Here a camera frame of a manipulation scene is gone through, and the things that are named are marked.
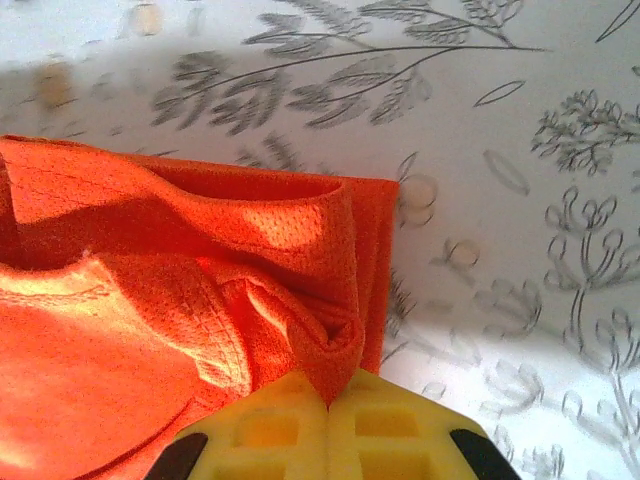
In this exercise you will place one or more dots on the orange mesh t-shirt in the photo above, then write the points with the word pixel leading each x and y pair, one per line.
pixel 150 300

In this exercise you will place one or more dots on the floral patterned table mat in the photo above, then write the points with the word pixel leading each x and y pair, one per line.
pixel 500 100

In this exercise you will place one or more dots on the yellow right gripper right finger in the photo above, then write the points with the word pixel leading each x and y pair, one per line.
pixel 400 440

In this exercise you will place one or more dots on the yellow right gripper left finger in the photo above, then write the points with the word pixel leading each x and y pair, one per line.
pixel 270 440

